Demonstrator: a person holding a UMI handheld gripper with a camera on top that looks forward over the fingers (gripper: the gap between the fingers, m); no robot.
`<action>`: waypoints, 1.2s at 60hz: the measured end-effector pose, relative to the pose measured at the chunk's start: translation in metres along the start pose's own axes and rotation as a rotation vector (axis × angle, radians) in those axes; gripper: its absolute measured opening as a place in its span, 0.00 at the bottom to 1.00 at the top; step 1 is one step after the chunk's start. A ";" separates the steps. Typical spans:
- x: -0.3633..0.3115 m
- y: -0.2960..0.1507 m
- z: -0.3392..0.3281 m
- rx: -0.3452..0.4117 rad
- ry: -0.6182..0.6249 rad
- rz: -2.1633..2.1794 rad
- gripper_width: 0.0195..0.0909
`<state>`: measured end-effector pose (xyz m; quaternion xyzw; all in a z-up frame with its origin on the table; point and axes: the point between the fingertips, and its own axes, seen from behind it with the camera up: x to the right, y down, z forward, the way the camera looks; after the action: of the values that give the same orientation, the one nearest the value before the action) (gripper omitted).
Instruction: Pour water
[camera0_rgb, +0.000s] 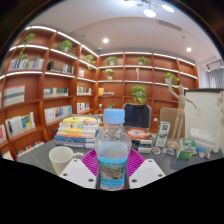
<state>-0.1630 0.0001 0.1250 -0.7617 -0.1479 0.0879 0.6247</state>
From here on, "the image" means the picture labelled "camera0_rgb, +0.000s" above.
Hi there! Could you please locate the small green white box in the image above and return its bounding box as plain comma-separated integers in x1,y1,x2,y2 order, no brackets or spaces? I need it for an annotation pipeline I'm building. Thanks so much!
175,138,197,160

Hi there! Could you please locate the wooden shelf unit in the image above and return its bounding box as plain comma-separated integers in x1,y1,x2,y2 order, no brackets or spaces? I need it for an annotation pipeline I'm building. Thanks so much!
0,24,200,158

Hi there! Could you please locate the dark book stack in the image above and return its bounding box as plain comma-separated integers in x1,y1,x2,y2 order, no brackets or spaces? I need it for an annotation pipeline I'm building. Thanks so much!
123,125,154,154

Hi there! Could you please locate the black track light rail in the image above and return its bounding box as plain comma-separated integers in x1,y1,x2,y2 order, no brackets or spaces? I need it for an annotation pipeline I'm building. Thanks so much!
205,58,224,73

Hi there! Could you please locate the black office chair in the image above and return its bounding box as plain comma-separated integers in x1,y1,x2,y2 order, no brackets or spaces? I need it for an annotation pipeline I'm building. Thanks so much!
122,102,153,129

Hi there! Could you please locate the tall green white carton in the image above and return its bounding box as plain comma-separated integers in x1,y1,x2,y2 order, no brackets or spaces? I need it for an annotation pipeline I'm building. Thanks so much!
154,120,171,148

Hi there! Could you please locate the grey curtain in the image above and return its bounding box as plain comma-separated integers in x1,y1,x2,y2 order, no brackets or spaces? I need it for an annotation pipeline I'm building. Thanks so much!
207,68,224,89

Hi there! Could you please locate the clear blue-capped water bottle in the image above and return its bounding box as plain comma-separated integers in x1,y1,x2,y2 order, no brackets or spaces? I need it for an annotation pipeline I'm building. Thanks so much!
94,107,133,191

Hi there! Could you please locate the wooden artist mannequin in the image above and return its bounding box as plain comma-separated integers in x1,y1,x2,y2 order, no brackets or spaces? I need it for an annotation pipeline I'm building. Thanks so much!
166,78,198,150

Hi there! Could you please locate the colourful book stack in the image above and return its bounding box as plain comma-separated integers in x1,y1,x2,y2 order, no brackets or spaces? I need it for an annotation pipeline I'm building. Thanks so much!
54,115,101,149

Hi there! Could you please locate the branched ceiling lamp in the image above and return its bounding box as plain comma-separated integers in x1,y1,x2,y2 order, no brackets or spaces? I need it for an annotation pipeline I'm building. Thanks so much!
121,0,175,18

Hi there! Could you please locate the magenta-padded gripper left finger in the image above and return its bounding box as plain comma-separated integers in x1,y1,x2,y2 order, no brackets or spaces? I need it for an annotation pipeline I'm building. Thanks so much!
59,148,100,190

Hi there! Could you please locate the white vase with flowers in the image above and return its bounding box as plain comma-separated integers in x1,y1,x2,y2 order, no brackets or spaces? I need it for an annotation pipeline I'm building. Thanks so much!
212,99,224,154

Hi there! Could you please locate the cream ceramic cup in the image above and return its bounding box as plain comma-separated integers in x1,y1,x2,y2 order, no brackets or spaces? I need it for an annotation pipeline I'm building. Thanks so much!
48,145,75,177

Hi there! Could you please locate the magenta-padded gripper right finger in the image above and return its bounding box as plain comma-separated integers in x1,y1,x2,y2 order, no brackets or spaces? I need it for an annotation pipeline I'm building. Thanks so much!
128,148,166,190

